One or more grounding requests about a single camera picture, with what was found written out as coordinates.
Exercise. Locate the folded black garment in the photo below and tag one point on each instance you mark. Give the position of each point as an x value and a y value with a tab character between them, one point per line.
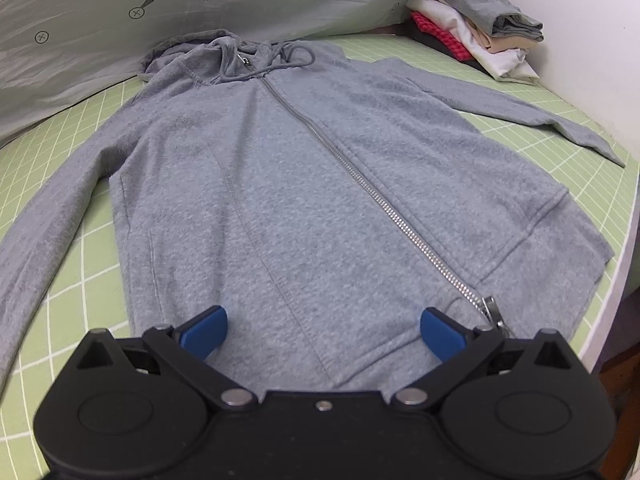
430	41

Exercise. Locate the folded red checked garment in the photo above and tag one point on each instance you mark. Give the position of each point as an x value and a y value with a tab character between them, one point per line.
440	32

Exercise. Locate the folded grey garment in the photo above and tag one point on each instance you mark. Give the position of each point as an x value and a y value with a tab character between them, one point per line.
480	5

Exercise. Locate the grey zip hoodie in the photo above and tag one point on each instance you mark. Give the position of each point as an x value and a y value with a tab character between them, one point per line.
300	185

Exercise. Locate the stack of folded clothes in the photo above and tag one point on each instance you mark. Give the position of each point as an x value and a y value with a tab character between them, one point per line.
500	62

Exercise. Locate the folded beige garment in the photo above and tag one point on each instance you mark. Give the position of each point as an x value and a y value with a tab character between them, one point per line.
510	45

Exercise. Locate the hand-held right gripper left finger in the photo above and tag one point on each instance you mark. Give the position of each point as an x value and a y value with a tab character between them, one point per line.
205	335

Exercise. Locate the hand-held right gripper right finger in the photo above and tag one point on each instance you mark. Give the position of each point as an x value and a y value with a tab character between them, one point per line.
442	335

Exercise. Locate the white carrot printed sheet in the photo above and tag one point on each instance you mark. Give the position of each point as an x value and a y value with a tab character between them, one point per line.
100	60

